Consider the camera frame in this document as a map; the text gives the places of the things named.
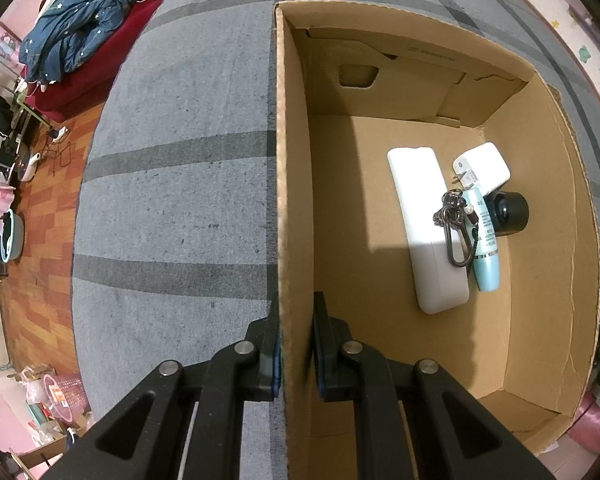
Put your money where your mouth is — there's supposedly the large white charger plug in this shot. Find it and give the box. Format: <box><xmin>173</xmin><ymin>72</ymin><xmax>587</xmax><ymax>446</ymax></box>
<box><xmin>452</xmin><ymin>142</ymin><xmax>512</xmax><ymax>195</ymax></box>

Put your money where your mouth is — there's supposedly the metal frame table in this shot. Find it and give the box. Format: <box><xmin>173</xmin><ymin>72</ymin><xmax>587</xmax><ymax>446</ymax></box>
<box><xmin>10</xmin><ymin>80</ymin><xmax>53</xmax><ymax>161</ymax></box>

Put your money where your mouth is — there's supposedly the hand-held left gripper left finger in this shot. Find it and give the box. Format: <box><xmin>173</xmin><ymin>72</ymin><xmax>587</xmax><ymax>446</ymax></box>
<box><xmin>42</xmin><ymin>310</ymin><xmax>283</xmax><ymax>480</ymax></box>

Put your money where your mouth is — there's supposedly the small brown carton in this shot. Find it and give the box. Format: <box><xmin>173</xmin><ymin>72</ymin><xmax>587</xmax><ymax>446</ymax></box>
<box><xmin>10</xmin><ymin>430</ymin><xmax>71</xmax><ymax>468</ymax></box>

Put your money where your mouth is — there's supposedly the pink satin cloth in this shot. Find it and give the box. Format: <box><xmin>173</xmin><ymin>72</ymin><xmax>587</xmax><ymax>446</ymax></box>
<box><xmin>570</xmin><ymin>395</ymin><xmax>600</xmax><ymax>461</ymax></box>

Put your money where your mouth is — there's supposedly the beaded keychain with carabiner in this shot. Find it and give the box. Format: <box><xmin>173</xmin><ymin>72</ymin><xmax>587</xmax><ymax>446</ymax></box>
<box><xmin>432</xmin><ymin>187</ymin><xmax>481</xmax><ymax>268</ymax></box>

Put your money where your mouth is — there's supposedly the black cylindrical cap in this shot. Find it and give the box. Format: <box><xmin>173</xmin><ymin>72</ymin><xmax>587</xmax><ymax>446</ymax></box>
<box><xmin>484</xmin><ymin>191</ymin><xmax>530</xmax><ymax>237</ymax></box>

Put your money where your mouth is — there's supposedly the white remote control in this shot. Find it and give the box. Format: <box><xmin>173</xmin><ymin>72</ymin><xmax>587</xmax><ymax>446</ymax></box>
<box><xmin>386</xmin><ymin>146</ymin><xmax>471</xmax><ymax>315</ymax></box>

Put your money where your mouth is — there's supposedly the blue plastic basin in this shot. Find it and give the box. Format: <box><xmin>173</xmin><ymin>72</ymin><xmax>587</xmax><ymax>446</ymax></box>
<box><xmin>0</xmin><ymin>210</ymin><xmax>27</xmax><ymax>263</ymax></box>

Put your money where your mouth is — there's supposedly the pink plastic basket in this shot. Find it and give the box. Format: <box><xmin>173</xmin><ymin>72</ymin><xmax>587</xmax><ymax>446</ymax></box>
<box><xmin>27</xmin><ymin>372</ymin><xmax>88</xmax><ymax>423</ymax></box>

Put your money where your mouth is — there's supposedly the blue star-print jacket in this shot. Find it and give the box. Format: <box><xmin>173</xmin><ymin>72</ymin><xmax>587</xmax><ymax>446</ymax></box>
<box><xmin>19</xmin><ymin>0</ymin><xmax>148</xmax><ymax>83</ymax></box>

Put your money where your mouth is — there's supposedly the light blue cosmetic tube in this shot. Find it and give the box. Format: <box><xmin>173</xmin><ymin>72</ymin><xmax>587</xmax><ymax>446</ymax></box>
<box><xmin>460</xmin><ymin>186</ymin><xmax>501</xmax><ymax>292</ymax></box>

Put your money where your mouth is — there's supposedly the grey plaid blanket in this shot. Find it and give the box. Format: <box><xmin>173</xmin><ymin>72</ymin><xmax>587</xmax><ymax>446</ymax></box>
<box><xmin>70</xmin><ymin>0</ymin><xmax>600</xmax><ymax>480</ymax></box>

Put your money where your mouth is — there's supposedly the cardboard box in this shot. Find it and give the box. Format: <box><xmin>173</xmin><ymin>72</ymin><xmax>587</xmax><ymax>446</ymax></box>
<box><xmin>270</xmin><ymin>0</ymin><xmax>600</xmax><ymax>480</ymax></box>

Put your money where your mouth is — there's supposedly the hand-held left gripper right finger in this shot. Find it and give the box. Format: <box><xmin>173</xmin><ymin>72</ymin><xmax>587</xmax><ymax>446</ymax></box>
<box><xmin>313</xmin><ymin>291</ymin><xmax>556</xmax><ymax>480</ymax></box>

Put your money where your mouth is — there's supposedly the red velvet sofa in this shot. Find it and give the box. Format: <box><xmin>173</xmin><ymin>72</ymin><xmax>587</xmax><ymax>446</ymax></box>
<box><xmin>25</xmin><ymin>0</ymin><xmax>163</xmax><ymax>123</ymax></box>

